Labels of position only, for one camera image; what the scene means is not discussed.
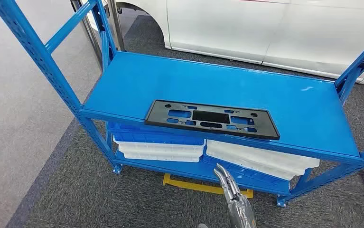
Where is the black plastic frame part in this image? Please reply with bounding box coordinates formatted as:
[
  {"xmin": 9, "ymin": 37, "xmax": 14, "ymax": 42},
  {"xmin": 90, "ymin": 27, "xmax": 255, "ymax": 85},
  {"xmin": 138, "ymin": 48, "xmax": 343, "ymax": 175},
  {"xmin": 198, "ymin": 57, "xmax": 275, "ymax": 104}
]
[{"xmin": 144, "ymin": 99, "xmax": 281, "ymax": 141}]

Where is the yellow floor tape strip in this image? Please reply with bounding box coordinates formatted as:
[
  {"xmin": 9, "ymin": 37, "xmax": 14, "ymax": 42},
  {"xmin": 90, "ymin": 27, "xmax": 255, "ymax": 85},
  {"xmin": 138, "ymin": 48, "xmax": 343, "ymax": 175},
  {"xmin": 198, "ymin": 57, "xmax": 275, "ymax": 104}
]
[{"xmin": 162, "ymin": 173, "xmax": 254, "ymax": 200}]

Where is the chrome stanchion post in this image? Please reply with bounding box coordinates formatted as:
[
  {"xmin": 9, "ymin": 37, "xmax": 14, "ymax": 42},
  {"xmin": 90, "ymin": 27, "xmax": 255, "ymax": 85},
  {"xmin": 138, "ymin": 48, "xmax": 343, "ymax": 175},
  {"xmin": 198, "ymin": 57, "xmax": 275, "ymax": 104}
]
[
  {"xmin": 70, "ymin": 0, "xmax": 103, "ymax": 68},
  {"xmin": 108, "ymin": 0, "xmax": 126, "ymax": 52}
]

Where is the white car with red stripe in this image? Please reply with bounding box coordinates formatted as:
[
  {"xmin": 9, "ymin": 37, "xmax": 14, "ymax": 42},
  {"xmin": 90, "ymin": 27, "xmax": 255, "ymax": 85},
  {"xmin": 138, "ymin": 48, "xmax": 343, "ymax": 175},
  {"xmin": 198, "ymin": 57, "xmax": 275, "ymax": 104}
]
[{"xmin": 115, "ymin": 0, "xmax": 364, "ymax": 85}]

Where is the blue metal shelf rack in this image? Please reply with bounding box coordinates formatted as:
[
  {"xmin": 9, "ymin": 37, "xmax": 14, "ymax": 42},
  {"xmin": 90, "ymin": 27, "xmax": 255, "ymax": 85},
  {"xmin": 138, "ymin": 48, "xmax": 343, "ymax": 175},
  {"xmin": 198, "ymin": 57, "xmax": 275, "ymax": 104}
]
[{"xmin": 0, "ymin": 0, "xmax": 364, "ymax": 209}]

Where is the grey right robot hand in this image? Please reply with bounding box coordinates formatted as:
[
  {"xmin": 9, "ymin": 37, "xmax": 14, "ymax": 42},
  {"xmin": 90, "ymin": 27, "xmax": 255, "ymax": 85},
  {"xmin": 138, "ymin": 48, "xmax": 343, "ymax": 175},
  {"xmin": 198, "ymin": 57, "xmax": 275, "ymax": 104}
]
[{"xmin": 214, "ymin": 163, "xmax": 257, "ymax": 228}]

